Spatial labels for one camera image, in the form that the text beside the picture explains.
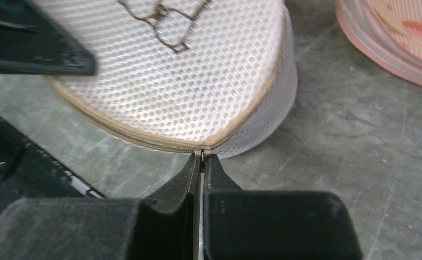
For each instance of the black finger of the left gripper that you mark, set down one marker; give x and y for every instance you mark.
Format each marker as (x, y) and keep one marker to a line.
(31, 42)

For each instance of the floral mesh laundry bag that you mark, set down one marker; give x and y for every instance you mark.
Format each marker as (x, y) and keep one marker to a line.
(388, 32)

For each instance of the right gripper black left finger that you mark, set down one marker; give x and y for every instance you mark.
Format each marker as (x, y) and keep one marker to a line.
(163, 225)

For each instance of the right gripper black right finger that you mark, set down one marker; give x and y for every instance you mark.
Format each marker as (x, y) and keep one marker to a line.
(258, 224)

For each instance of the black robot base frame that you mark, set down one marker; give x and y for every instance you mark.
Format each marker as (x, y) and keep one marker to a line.
(28, 171)

